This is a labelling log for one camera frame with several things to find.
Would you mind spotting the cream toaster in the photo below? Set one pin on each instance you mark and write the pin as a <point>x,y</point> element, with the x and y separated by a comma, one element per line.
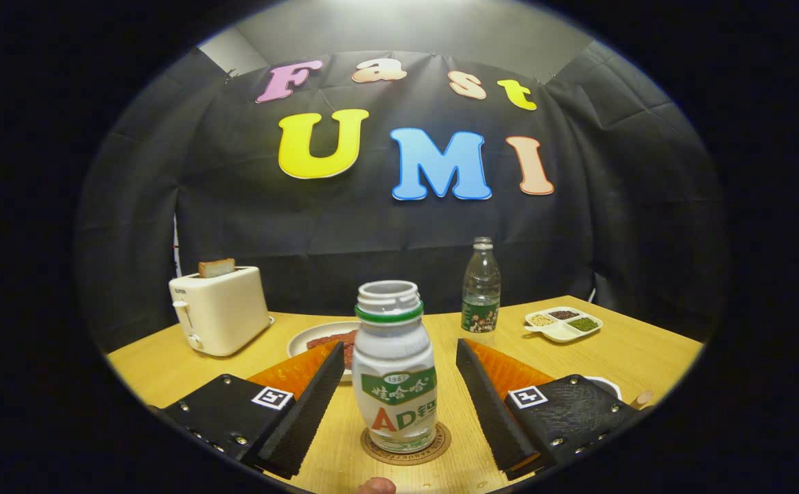
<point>228,309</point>

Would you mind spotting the white juice bottle green label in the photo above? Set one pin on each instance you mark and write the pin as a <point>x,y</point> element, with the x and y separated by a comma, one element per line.
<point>394,350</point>

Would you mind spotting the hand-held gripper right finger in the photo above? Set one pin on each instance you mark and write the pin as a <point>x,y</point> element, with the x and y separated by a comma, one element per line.
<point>492,412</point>

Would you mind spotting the round cork coaster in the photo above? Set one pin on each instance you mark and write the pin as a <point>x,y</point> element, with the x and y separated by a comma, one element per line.
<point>440,449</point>

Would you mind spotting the white divided dish with beans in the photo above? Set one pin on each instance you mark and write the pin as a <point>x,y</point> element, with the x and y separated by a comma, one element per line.
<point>560,333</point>

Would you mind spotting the toast bread slice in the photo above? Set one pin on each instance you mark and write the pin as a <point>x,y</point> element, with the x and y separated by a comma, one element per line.
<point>217,267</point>

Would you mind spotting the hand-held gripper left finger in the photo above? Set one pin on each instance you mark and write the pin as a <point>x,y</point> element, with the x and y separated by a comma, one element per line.
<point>306,412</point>

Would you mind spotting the round white plate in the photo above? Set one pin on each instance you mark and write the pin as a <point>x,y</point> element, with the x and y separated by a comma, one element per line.
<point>303,339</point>

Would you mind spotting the clear plastic water bottle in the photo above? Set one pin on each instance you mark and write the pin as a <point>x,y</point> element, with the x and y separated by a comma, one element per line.
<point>481,288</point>

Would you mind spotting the red meat slice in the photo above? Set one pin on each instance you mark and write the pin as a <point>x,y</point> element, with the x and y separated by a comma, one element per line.
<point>334,338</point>

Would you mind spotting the wooden table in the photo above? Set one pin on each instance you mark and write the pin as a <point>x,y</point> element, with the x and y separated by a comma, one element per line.
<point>166,370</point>

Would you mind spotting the black backdrop cloth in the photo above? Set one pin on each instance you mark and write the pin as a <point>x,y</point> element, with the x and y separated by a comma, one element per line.
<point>612,206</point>

